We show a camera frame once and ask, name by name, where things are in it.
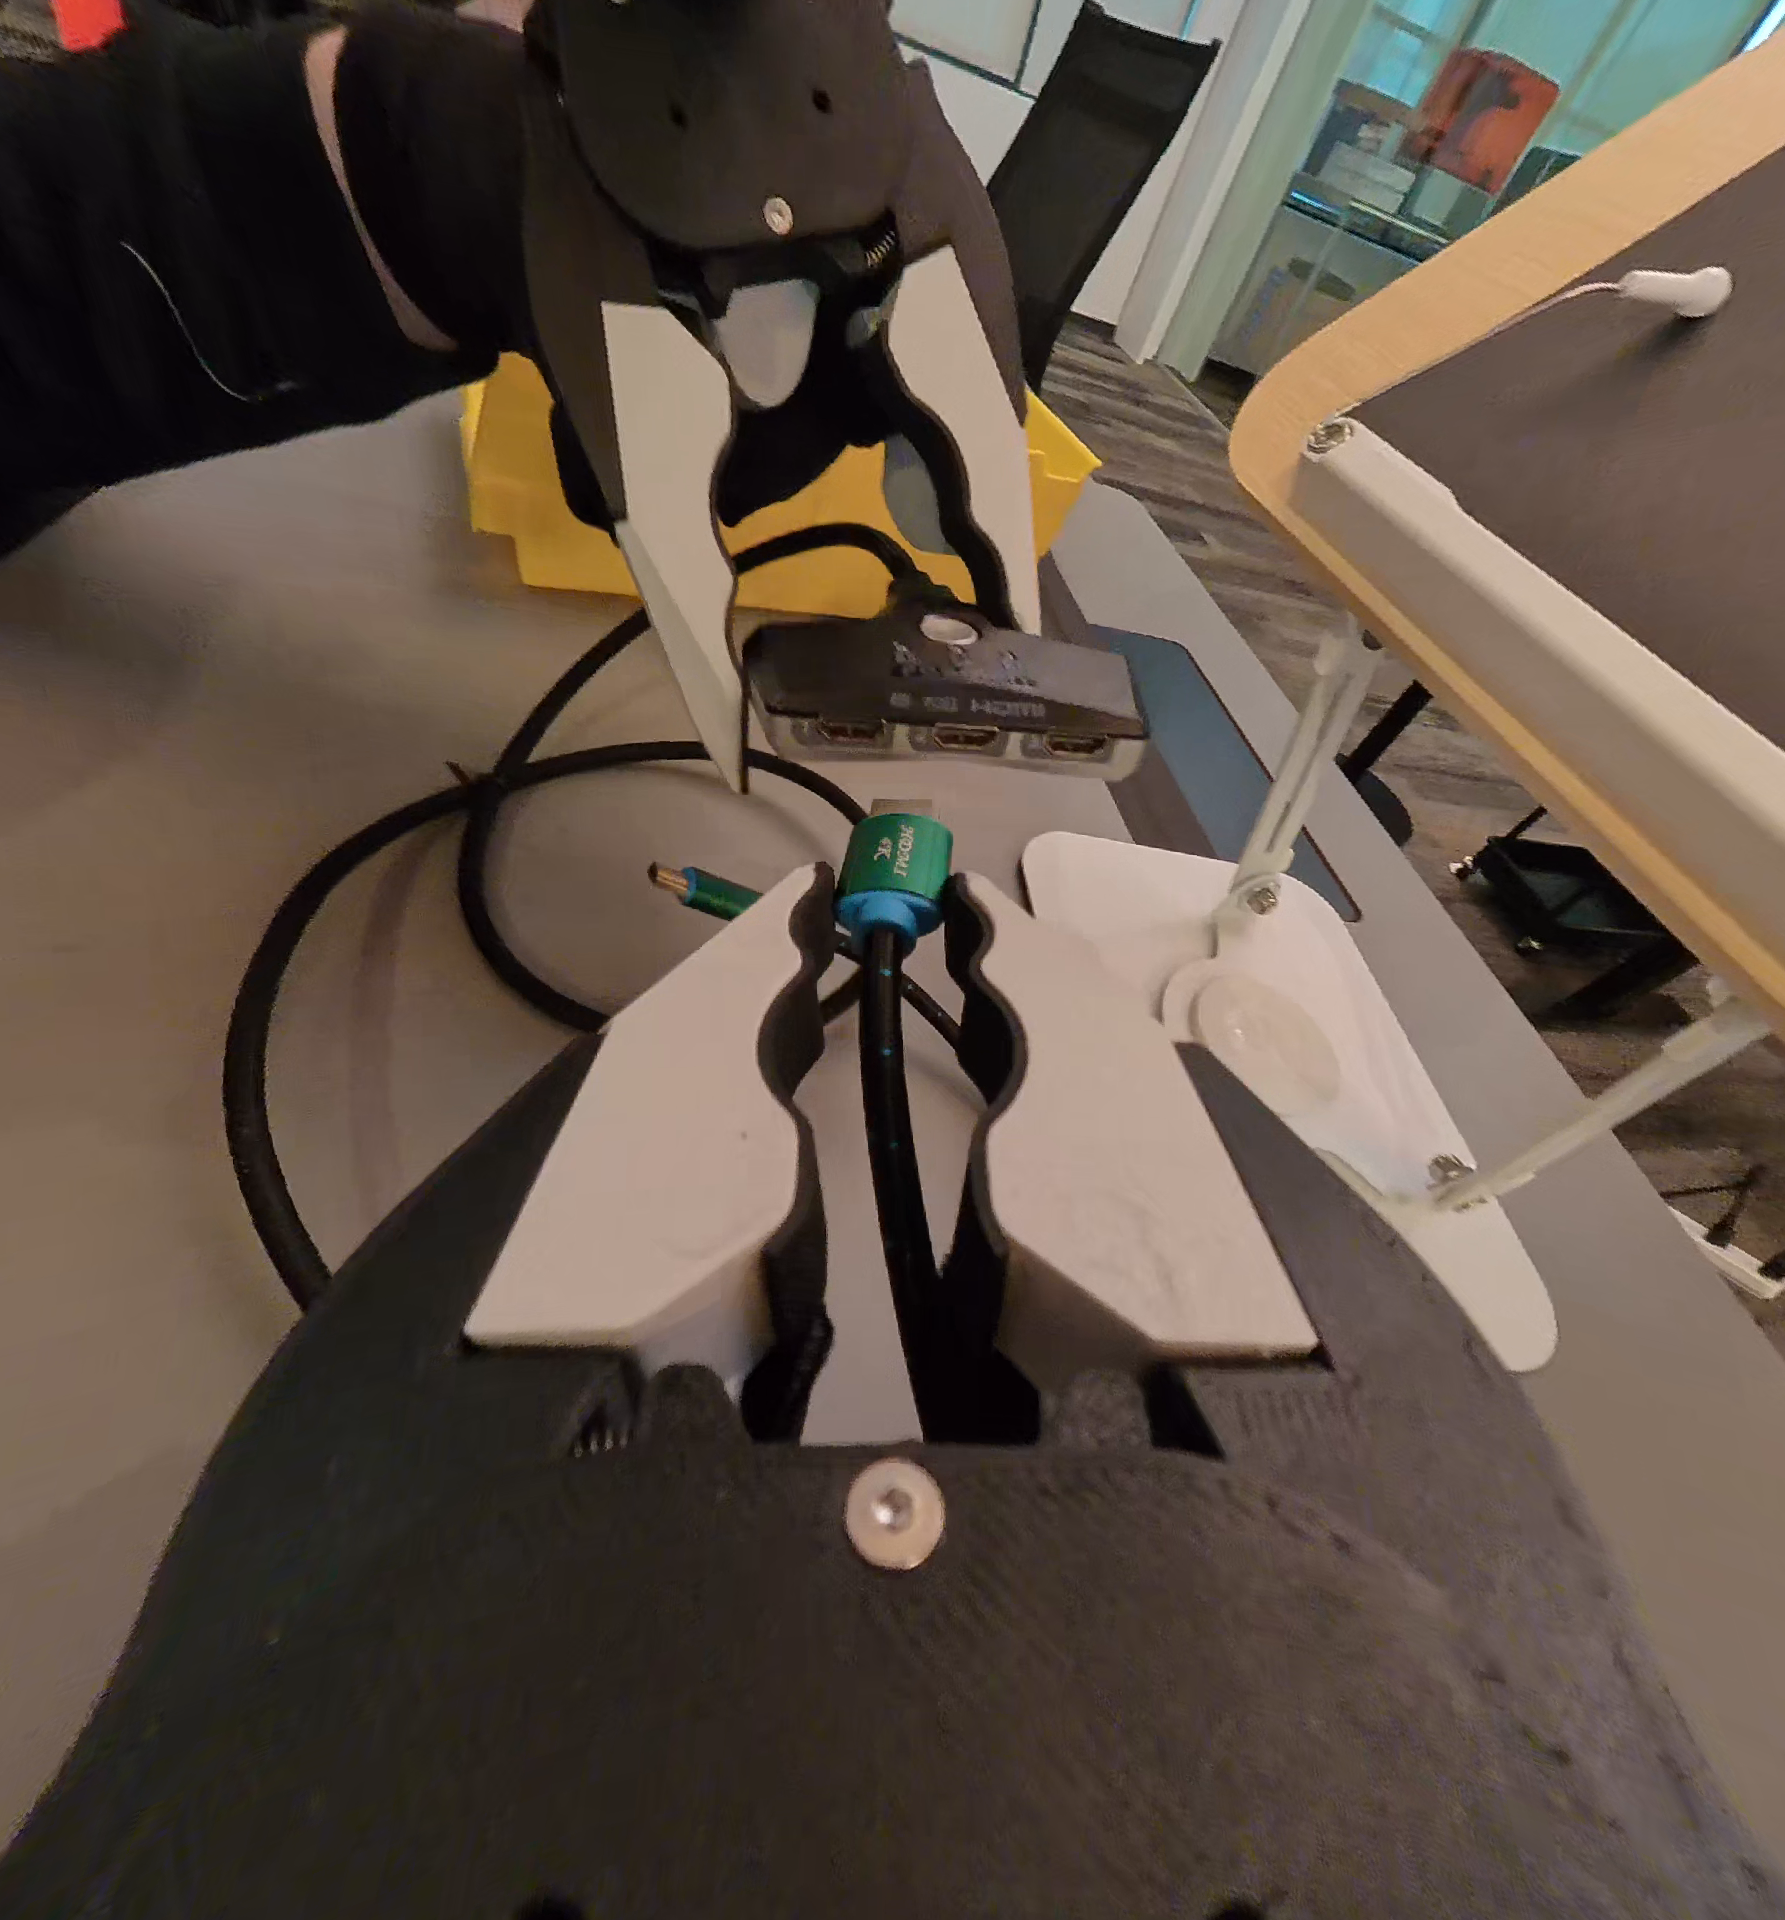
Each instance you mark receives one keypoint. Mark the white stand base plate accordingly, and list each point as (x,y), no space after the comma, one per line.
(1101,901)

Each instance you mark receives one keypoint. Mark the wooden stand tray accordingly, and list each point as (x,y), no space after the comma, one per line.
(1656,451)

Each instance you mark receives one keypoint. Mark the black utility cart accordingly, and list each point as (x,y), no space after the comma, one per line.
(1567,901)

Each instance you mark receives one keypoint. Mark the orange black machine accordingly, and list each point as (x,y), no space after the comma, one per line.
(1479,113)

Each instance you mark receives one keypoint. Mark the silver hdmi switch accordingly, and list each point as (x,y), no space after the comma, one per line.
(1041,675)

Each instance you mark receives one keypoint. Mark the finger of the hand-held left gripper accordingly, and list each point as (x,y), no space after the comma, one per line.
(667,496)
(982,419)

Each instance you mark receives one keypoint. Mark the yellow plastic bin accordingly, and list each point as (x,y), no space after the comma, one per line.
(519,510)

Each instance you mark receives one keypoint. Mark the black mesh office chair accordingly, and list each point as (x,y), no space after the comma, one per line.
(1101,149)

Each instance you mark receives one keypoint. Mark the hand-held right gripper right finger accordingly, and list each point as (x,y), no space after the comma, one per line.
(1134,1215)

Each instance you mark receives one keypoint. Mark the white power strip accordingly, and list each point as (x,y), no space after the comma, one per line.
(1740,1269)

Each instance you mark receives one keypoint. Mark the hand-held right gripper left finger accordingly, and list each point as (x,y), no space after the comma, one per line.
(639,1185)

